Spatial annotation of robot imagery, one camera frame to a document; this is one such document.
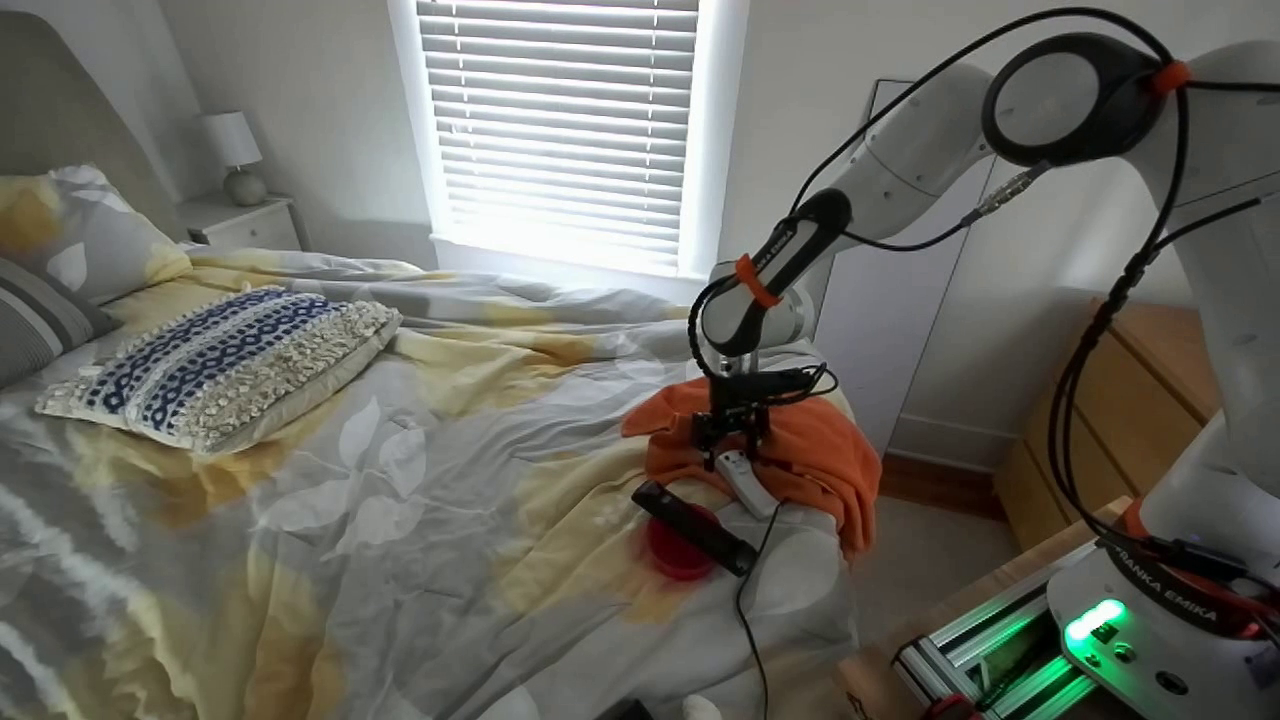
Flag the thin black cable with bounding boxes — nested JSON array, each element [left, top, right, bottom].
[[726, 492, 790, 720]]

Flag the orange towel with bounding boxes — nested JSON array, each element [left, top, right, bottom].
[[620, 372, 888, 560]]

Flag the red black object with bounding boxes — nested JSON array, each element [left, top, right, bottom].
[[628, 476, 762, 580]]

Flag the white window blinds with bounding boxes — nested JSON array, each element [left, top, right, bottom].
[[411, 0, 708, 271]]

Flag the grey striped pillow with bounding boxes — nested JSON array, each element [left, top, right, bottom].
[[0, 251, 117, 392]]

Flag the white table lamp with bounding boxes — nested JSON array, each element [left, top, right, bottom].
[[194, 107, 277, 213]]

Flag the blue white patterned pillow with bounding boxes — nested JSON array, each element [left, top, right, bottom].
[[33, 284, 402, 457]]

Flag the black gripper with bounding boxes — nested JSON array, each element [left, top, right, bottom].
[[691, 372, 778, 465]]

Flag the grey upholstered headboard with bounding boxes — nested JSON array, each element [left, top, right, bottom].
[[0, 7, 191, 243]]

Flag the tall white panel board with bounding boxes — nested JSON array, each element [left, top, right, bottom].
[[810, 78, 1008, 454]]

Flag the white window frame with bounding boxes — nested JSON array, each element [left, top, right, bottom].
[[382, 0, 753, 311]]

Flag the red round disc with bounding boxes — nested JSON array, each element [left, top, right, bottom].
[[639, 513, 723, 586]]

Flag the white remote control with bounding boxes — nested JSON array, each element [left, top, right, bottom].
[[712, 447, 778, 520]]

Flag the white nightstand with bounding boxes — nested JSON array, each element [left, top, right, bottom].
[[176, 196, 309, 257]]

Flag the light wooden dresser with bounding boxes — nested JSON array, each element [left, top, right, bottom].
[[990, 300, 1236, 558]]

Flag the grey yellow floral pillow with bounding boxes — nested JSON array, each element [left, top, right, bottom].
[[0, 159, 194, 311]]

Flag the aluminium mounting rail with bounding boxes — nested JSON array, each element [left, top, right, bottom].
[[892, 586, 1134, 720]]

